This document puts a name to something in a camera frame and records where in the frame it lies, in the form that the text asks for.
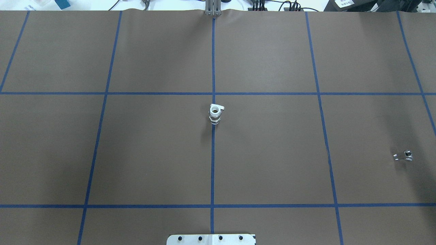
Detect white PPR valve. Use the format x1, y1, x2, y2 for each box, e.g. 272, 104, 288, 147
209, 103, 225, 125

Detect metal pipe fitting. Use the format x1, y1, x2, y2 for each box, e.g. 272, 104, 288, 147
393, 150, 413, 162

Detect black device with label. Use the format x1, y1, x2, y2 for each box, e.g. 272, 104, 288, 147
323, 0, 384, 12

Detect teal box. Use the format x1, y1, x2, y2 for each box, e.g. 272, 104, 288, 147
54, 0, 71, 10

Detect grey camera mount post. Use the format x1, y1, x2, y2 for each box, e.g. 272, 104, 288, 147
204, 0, 222, 17

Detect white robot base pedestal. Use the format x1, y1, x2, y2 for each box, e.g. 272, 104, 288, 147
166, 234, 256, 245

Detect black cables at edge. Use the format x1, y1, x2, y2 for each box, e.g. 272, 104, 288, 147
247, 0, 329, 12

